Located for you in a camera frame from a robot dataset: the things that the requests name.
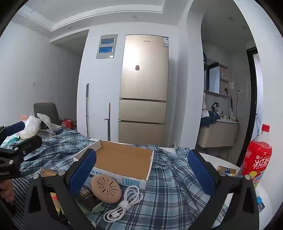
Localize blue plaid shirt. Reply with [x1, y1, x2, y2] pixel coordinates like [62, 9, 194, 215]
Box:
[11, 129, 228, 230]

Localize green paper packet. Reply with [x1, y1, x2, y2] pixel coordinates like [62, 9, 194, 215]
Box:
[74, 198, 105, 214]

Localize crumpled white paper bag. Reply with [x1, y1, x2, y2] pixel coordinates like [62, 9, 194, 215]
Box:
[36, 113, 63, 136]

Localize teal white packet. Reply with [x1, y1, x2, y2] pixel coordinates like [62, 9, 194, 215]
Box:
[1, 133, 22, 147]

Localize beige round hand warmer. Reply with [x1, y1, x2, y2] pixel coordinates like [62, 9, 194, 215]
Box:
[91, 174, 122, 204]

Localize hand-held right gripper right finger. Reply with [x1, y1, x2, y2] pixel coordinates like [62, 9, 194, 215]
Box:
[187, 149, 260, 230]

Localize cardboard box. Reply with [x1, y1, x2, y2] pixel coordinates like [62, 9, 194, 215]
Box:
[73, 139, 154, 190]

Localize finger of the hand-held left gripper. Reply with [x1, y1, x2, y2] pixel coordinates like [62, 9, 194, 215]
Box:
[0, 121, 26, 139]
[0, 135, 42, 156]

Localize gold refrigerator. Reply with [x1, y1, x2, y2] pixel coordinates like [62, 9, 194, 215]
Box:
[118, 34, 169, 145]

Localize person's left hand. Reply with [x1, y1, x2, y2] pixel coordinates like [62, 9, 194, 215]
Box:
[0, 180, 15, 203]

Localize gold red cigarette pack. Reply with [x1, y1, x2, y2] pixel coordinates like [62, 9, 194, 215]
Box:
[40, 167, 65, 177]

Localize small gold cigarette pack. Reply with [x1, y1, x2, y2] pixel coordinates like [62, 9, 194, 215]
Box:
[217, 165, 238, 177]

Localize bathroom mirror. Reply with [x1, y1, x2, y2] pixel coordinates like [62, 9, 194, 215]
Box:
[206, 62, 220, 94]

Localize black-framed glass door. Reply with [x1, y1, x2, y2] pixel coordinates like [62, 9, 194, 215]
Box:
[246, 47, 259, 165]

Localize grey chair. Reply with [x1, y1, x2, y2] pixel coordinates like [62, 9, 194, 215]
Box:
[34, 102, 61, 126]

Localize dark blue cloth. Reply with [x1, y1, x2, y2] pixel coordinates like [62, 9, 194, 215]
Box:
[201, 111, 220, 127]

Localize grey mop handle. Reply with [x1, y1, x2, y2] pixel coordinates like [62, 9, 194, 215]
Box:
[85, 83, 90, 138]

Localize dark cigarette pack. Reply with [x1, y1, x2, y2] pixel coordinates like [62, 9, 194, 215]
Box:
[74, 185, 104, 213]

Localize white charging cable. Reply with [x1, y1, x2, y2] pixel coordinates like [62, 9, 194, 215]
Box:
[103, 185, 144, 223]

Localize beige vanity cabinet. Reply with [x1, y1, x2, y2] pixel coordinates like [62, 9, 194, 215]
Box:
[197, 119, 240, 148]

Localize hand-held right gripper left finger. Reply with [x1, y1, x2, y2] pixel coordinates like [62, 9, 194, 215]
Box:
[23, 148, 98, 230]

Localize red soda bottle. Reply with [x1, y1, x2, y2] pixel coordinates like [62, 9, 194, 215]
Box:
[241, 124, 273, 191]

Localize grey wall electrical panel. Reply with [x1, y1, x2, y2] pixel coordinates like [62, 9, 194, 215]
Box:
[96, 34, 118, 60]

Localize wooden wall shelf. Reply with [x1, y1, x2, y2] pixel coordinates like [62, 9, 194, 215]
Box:
[219, 63, 229, 95]

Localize translucent white plastic bag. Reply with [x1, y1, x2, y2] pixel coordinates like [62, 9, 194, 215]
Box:
[19, 115, 42, 139]

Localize dark broom stick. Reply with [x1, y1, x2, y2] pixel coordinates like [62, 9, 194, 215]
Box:
[104, 102, 111, 141]

